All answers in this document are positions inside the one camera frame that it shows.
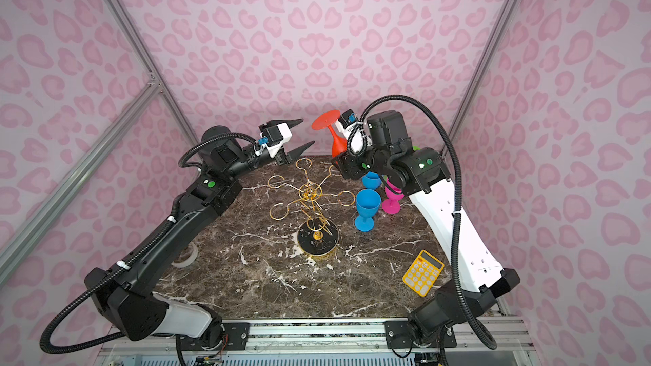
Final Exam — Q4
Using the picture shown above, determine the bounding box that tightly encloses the blue wine glass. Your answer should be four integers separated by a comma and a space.
354, 189, 381, 232
361, 172, 382, 190

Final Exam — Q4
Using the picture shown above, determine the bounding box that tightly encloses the red wine glass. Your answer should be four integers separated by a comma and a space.
311, 109, 348, 158

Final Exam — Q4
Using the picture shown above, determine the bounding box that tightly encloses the magenta wine glass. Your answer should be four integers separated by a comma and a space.
381, 181, 403, 215

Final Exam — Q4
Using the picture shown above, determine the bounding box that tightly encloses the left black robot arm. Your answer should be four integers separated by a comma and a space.
85, 120, 311, 348

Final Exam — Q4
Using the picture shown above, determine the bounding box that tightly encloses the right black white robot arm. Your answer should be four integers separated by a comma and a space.
332, 110, 520, 349

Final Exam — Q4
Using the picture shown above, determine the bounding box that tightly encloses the clear tape roll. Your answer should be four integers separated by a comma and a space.
171, 242, 199, 269

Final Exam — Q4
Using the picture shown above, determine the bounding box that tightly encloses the yellow calculator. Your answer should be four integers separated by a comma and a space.
402, 250, 445, 298

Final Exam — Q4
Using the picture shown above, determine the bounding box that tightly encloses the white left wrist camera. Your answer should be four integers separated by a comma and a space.
257, 126, 293, 147

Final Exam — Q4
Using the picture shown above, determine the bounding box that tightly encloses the gold wire wine glass rack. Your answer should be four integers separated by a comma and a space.
266, 158, 356, 259

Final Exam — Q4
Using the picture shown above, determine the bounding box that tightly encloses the aluminium enclosure frame strut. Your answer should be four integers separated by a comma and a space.
1, 0, 198, 286

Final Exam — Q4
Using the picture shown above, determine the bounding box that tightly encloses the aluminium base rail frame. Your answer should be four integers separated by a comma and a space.
101, 317, 540, 366

